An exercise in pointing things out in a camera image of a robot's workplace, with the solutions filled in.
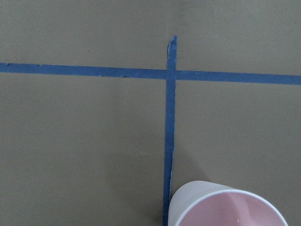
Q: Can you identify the pink paper cup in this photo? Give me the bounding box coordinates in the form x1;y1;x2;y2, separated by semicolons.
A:
167;181;287;226

